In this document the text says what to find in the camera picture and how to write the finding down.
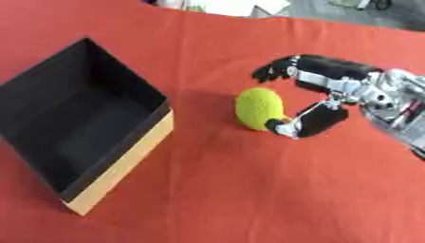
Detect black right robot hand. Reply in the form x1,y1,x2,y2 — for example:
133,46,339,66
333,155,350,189
250,53,389,140

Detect tan cardboard box black inside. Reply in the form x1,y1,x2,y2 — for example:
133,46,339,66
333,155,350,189
0,37,176,216

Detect yellow-green knitted ball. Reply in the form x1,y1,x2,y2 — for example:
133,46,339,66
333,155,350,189
233,86,292,131

